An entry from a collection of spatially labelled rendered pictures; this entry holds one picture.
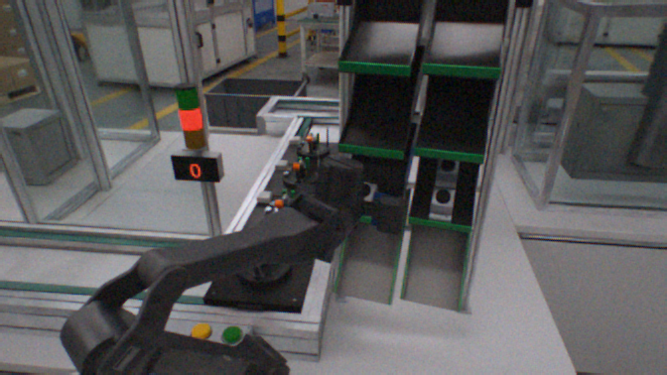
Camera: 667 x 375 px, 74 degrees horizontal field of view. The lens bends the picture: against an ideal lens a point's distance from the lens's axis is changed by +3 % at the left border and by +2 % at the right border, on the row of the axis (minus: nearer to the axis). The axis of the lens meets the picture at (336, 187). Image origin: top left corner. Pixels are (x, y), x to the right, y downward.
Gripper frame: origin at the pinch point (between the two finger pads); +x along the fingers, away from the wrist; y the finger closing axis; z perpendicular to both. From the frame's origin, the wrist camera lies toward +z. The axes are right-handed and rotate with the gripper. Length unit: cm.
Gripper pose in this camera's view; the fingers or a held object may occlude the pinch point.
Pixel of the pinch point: (354, 199)
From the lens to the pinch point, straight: 78.7
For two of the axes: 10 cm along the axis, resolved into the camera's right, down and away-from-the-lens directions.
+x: 2.8, -2.4, 9.3
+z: 0.7, -9.6, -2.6
